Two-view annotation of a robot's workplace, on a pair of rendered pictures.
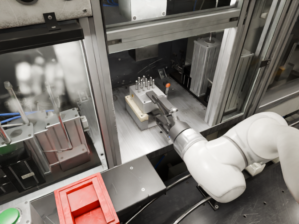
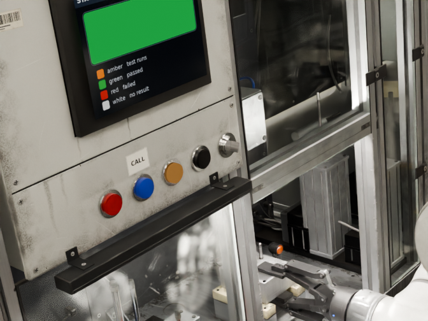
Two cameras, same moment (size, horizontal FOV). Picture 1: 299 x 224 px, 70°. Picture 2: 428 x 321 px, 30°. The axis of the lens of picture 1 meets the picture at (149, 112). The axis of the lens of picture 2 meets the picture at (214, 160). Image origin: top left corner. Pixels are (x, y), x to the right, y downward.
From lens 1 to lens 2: 96 cm
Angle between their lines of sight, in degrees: 23
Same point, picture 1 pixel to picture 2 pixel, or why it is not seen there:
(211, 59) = (335, 186)
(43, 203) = not seen: outside the picture
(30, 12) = (200, 178)
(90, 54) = (237, 208)
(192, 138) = (372, 299)
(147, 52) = not seen: hidden behind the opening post
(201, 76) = (327, 219)
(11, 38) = (204, 204)
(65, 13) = (223, 169)
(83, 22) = (233, 174)
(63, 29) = (236, 185)
